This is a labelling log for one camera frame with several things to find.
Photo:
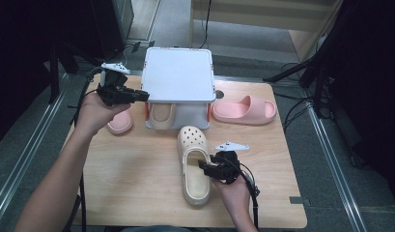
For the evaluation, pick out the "metal floor rail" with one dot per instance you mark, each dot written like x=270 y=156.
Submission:
x=33 y=145
x=332 y=161

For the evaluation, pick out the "black tape strip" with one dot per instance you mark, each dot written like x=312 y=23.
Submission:
x=298 y=200

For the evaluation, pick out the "dark cabinet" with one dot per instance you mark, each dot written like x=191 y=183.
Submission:
x=114 y=25

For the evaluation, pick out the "cream perforated clog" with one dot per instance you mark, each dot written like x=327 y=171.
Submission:
x=193 y=180
x=161 y=117

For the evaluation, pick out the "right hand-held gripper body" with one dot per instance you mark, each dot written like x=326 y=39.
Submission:
x=227 y=167

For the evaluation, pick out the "person's left hand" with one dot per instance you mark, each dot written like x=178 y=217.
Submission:
x=92 y=116

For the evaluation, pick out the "pink slipper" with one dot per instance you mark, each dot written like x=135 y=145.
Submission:
x=249 y=111
x=120 y=122

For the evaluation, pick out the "white plastic storage box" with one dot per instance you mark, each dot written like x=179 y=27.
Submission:
x=177 y=74

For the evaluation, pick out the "beige wooden furniture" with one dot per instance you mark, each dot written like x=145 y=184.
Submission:
x=266 y=13

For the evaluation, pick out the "black tripod stand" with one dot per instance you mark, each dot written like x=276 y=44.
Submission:
x=319 y=93

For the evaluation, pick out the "person's right hand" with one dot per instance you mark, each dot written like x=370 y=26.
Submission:
x=237 y=196

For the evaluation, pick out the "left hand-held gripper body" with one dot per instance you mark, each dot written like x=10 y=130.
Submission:
x=113 y=88

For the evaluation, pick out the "dark curtain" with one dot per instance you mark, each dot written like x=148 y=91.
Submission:
x=372 y=80
x=21 y=64

